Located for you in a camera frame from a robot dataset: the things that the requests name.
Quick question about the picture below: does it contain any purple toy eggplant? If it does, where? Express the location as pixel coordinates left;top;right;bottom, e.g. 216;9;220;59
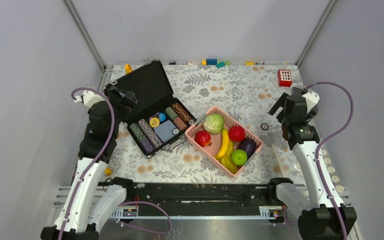
237;137;257;159

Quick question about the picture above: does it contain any red toy tomato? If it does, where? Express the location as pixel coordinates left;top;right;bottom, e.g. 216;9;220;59
228;125;246;142

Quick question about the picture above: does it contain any yellow toy banana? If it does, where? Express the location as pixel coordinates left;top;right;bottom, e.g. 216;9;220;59
215;128;231;160

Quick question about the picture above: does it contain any green toy apple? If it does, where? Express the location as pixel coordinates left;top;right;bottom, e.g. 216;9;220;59
230;149;248;166

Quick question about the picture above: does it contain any yellow toy star fruit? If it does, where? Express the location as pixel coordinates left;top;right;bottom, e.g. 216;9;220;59
220;155;238;174

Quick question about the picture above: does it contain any red toy pomegranate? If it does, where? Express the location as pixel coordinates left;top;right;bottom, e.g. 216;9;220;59
194;130;212;147

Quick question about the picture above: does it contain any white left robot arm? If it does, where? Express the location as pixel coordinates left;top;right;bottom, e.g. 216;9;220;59
40;87;135;240

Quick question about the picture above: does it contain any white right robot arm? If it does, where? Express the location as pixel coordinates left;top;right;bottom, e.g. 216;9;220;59
266;90;357;240

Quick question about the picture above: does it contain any red block with holes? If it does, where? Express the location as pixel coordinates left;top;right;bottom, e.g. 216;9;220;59
277;69;293;87

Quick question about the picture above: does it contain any loose poker chip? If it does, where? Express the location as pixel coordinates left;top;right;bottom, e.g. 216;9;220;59
260;123;269;131

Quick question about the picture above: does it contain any orange toy piece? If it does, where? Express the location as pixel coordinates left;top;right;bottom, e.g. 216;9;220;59
124;64;133;74

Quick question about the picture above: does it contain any yellow dealer chip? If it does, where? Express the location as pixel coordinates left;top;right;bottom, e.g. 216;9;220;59
149;117;161;128

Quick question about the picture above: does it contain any black poker chip case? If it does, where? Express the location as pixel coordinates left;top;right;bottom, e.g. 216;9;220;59
102;59;197;158

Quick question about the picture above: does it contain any green chip row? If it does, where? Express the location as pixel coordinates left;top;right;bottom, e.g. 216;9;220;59
165;107;179;121

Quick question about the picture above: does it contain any blue playing card deck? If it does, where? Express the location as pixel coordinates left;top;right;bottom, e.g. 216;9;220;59
153;120;180;143

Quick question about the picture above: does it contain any orange black chip row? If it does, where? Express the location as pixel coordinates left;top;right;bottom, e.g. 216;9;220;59
171;103;193;124

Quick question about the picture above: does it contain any pink chip row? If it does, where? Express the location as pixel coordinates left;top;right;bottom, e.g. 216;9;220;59
173;116;188;131

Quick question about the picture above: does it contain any pink perforated plastic basket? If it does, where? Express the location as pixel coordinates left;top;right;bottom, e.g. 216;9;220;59
185;106;264;178

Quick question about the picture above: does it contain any green toy cabbage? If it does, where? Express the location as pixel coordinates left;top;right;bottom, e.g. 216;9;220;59
203;113;225;134

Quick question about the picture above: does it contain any teal toy brick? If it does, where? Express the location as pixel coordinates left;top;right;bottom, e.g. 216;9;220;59
216;61;226;69

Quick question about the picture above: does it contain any small yellow toy piece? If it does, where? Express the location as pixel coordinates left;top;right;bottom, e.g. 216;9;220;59
104;167;113;176

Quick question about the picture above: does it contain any blue toy brick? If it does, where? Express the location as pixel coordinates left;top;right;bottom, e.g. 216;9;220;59
205;58;218;65

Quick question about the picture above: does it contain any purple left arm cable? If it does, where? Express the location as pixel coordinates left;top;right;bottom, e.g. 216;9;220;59
56;87;116;240

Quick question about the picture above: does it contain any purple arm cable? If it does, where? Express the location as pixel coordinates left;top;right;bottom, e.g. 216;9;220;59
306;81;355;240
56;87;116;240

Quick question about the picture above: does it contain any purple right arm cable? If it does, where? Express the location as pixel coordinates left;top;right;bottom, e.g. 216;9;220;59
306;81;355;240

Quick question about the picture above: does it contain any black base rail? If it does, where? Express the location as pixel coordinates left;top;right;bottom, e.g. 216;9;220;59
110;183;283;220

